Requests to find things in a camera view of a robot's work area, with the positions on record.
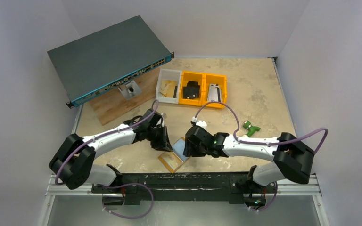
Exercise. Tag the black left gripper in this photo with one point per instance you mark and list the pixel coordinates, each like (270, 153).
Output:
(163, 143)

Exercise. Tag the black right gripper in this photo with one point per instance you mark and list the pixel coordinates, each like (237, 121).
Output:
(192, 144)

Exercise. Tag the yellow leather card holder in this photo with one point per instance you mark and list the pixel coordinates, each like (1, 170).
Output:
(178, 149)

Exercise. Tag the gold cards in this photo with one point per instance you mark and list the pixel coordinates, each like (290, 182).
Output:
(168, 88)

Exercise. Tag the black card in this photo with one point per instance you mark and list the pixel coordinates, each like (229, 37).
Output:
(190, 92)
(194, 84)

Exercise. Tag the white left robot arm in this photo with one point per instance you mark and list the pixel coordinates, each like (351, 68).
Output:
(74, 165)

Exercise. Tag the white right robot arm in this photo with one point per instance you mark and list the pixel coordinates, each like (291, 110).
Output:
(288, 157)

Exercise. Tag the green object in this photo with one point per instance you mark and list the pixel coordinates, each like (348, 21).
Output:
(251, 129)

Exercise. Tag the white plastic bin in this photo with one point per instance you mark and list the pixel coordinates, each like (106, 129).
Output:
(168, 74)

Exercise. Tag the wooden board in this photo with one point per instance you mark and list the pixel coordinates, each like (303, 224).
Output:
(113, 104)

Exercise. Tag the yellow middle bin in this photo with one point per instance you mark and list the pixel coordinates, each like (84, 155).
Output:
(192, 76)

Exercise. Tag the yellow bin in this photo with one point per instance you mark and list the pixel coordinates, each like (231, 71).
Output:
(216, 79)
(192, 76)

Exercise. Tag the yellow right bin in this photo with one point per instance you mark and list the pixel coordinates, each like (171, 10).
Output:
(216, 79)

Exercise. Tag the grey metal bracket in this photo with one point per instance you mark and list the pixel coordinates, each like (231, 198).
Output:
(130, 90)

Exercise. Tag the grey network switch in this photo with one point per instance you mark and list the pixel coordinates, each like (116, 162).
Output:
(104, 60)

